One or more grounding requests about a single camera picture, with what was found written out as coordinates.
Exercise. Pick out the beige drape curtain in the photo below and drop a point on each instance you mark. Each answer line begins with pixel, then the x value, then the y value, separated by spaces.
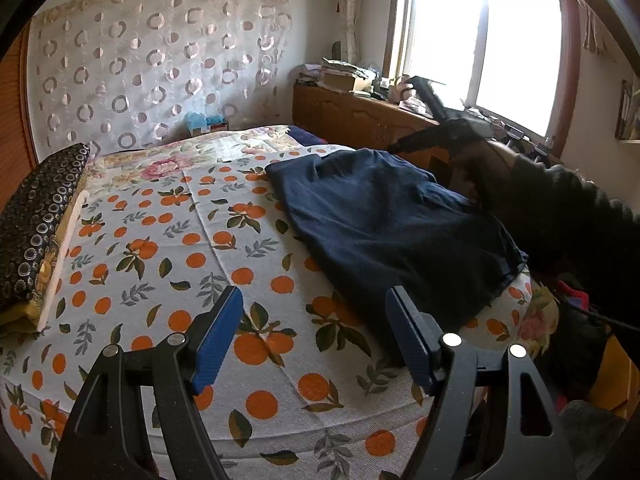
pixel 592 25
pixel 347 10

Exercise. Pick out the orange fruit print bedsheet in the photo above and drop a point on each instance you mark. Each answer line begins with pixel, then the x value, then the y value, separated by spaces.
pixel 150 270

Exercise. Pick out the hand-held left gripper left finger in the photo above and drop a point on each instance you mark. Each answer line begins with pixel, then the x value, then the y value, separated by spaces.
pixel 217 340

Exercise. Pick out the brown wooden panel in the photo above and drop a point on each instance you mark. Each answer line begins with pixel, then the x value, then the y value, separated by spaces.
pixel 15 125

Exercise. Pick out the navy printed t-shirt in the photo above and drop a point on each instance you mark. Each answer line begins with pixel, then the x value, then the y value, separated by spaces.
pixel 400 220

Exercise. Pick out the white circle-patterned curtain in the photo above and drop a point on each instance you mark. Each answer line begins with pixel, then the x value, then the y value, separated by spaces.
pixel 150 60

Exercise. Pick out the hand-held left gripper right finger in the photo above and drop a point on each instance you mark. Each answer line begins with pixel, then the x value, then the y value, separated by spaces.
pixel 407 340

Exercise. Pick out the pink floral bedsheet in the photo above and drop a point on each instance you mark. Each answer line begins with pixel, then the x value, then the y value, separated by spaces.
pixel 200 152

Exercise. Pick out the pile of papers and books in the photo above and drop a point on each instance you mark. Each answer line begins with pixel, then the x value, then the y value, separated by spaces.
pixel 340 75

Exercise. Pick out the wall picture frame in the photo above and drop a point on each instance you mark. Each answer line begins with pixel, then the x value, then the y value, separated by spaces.
pixel 629 110

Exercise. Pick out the wooden cabinet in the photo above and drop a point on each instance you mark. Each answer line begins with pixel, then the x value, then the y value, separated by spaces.
pixel 350 120

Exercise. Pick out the dark circle-patterned folded blanket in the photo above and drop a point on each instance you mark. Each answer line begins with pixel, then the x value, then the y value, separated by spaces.
pixel 35 220

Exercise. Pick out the dark blue cloth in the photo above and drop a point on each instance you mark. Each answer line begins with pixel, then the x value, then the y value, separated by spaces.
pixel 305 135

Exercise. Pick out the red and black cloth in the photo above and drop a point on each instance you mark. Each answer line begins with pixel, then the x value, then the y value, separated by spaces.
pixel 585 325

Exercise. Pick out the window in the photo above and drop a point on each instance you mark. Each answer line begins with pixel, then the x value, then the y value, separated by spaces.
pixel 480 45

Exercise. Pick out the row of windowsill clutter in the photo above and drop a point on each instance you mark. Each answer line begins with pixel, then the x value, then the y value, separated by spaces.
pixel 520 137

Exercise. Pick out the person's right forearm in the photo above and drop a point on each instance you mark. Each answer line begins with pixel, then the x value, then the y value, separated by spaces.
pixel 575 230

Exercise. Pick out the blue box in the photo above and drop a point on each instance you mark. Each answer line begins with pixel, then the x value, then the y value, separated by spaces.
pixel 205 122

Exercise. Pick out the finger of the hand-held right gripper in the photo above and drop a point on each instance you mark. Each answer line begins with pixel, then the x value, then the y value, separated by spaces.
pixel 430 97
pixel 417 141

